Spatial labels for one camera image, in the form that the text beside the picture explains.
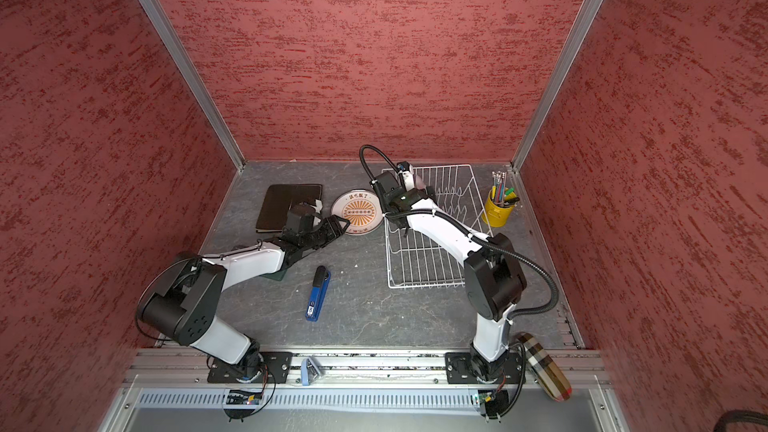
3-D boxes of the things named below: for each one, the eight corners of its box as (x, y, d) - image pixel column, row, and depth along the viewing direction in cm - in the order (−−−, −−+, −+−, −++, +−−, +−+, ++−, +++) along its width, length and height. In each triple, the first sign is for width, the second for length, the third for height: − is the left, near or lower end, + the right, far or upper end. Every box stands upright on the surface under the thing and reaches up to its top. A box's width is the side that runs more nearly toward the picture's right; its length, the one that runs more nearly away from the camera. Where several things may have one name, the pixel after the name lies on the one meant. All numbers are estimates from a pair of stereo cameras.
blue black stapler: (307, 321, 84) (303, 315, 80) (319, 272, 93) (316, 265, 89) (321, 322, 84) (317, 316, 80) (331, 272, 93) (329, 266, 89)
